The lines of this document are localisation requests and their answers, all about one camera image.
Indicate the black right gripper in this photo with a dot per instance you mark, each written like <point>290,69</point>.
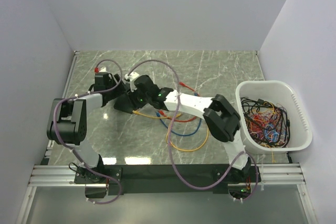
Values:
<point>133,96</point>

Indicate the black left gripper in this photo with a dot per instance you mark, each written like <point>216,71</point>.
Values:
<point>121,89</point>

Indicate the black network switch box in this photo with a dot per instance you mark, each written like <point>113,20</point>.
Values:
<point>125,104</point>

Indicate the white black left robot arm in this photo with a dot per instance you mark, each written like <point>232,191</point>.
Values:
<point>67,124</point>

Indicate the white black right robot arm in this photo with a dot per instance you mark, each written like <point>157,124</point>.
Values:
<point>222,120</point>

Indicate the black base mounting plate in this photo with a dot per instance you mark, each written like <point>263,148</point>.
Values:
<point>139,179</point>

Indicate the white plastic basket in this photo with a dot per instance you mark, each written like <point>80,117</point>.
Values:
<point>273,118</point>

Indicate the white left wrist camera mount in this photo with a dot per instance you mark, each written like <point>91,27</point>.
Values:
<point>100,69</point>

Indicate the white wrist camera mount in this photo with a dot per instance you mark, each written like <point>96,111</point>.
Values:
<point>100,69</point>
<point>130,79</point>

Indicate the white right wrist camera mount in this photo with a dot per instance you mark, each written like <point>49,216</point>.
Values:
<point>130,79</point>

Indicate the aluminium front frame rail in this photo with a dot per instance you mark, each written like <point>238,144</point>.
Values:
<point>62,176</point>

